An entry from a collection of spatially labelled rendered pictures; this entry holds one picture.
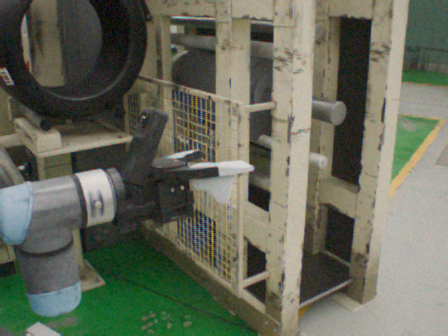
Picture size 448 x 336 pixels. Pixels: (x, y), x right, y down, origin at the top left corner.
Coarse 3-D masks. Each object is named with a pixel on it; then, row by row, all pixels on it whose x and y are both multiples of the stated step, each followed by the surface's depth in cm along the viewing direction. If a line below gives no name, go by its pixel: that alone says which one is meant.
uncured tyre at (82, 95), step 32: (0, 0) 145; (32, 0) 147; (96, 0) 186; (128, 0) 167; (0, 32) 146; (128, 32) 189; (0, 64) 150; (96, 64) 194; (128, 64) 173; (32, 96) 157; (64, 96) 164; (96, 96) 169
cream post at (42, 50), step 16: (48, 0) 185; (32, 16) 183; (48, 16) 187; (32, 32) 185; (48, 32) 189; (32, 48) 186; (48, 48) 190; (32, 64) 188; (48, 64) 192; (48, 80) 194; (48, 160) 203; (64, 160) 208; (48, 176) 205; (80, 240) 223; (80, 256) 225; (80, 272) 227
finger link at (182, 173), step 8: (176, 168) 69; (184, 168) 68; (192, 168) 68; (200, 168) 67; (208, 168) 68; (216, 168) 68; (168, 176) 68; (176, 176) 68; (184, 176) 67; (192, 176) 68; (200, 176) 68; (208, 176) 68; (216, 176) 68
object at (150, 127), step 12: (144, 108) 70; (156, 108) 68; (144, 120) 68; (156, 120) 67; (144, 132) 68; (156, 132) 68; (132, 144) 70; (144, 144) 67; (156, 144) 68; (132, 156) 68; (144, 156) 67; (132, 168) 67; (144, 168) 68; (132, 180) 67; (144, 180) 68
